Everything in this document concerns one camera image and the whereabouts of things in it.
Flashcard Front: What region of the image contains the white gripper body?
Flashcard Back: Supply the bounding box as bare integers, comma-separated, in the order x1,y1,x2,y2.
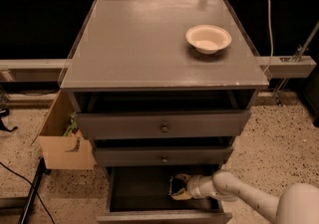
186,175,213,199

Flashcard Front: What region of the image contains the blue rxbar blueberry wrapper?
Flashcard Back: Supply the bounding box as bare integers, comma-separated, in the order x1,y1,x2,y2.
168,176,181,196

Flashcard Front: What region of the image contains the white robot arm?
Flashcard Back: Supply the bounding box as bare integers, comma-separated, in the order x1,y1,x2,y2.
168,170,319,224

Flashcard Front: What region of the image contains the middle grey drawer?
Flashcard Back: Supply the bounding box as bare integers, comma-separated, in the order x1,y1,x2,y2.
95,146,233,167

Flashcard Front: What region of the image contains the open bottom grey drawer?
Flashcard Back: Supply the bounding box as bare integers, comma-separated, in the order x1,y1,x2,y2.
97,165,232,224

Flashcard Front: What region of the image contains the grey drawer cabinet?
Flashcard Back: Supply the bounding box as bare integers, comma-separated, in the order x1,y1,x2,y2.
59,0,270,224

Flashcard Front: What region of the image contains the top grey drawer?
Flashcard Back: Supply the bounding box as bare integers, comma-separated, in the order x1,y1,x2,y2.
76,111,251,139

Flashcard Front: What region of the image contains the green item in box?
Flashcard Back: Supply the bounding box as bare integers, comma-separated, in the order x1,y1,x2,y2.
64,113,78,136

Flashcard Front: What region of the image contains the cardboard box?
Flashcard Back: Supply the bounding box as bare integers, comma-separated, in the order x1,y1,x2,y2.
37,91,96,170

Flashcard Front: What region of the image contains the white paper bowl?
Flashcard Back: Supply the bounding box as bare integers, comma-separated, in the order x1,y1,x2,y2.
185,25,232,55

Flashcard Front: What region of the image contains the black floor bar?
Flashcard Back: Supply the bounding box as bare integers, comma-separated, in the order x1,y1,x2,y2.
18,158,47,224

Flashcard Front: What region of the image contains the black floor cable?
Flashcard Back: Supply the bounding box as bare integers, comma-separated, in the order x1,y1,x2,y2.
0,161,56,224

